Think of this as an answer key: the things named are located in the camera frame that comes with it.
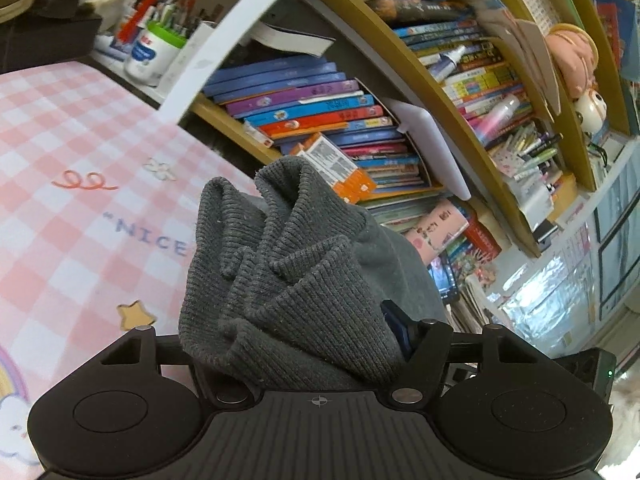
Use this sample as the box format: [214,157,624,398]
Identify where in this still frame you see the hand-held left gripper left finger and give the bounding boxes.
[100,326,261,407]

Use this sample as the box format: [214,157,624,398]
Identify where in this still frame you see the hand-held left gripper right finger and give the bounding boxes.
[380,300,543,407]

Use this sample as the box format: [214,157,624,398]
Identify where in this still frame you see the grey sweatpants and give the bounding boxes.
[179,156,448,392]

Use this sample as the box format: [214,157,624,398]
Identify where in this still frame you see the black smartphone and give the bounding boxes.
[427,257,461,303]

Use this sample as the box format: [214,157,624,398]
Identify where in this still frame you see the stack of magazines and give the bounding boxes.
[450,260,506,336]

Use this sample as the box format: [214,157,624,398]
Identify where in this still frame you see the orange white box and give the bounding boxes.
[292,132,368,191]
[332,179,378,205]

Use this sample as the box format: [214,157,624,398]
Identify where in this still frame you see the wooden bookshelf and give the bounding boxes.
[190,0,640,261]

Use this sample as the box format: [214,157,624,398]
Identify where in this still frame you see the white board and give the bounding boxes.
[382,97,472,201]

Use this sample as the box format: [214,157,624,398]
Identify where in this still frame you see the bunch of markers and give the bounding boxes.
[492,120,566,196]

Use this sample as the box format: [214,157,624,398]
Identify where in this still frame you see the pink checked table mat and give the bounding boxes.
[0,57,281,480]

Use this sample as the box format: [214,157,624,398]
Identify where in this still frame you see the pink gradient bottle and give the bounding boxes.
[470,94,522,143]

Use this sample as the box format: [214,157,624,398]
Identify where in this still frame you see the row of leaning books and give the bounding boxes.
[202,55,446,211]

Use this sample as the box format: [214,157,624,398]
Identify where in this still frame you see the white face mug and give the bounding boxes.
[572,89,610,133]

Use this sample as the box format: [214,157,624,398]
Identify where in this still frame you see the row of colourful shelf books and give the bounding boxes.
[395,17,536,126]

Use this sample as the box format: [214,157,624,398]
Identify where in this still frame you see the white spray bottle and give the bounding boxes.
[427,44,468,83]

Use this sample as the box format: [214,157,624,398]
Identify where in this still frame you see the tall white box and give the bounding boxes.
[159,20,218,103]

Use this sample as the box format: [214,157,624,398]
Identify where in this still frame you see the white can green lid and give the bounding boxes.
[124,22,188,88]

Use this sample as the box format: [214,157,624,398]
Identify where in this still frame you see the thick white-paged book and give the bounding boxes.
[247,22,336,58]

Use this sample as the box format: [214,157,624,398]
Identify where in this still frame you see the pink plush doll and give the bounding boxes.
[544,22,600,100]

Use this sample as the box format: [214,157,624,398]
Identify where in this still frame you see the black box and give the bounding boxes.
[0,15,103,73]

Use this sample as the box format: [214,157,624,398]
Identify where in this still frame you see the red tassel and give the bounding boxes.
[117,0,168,48]

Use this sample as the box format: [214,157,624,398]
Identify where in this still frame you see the bunch of pens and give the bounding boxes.
[112,0,226,41]

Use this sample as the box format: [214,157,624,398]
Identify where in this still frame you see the cream cloth pouch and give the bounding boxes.
[80,0,123,33]

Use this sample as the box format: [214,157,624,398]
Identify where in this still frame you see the beige wristwatch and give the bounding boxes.
[0,0,38,23]

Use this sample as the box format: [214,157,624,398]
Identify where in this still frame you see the white shelf post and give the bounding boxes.
[160,0,321,123]

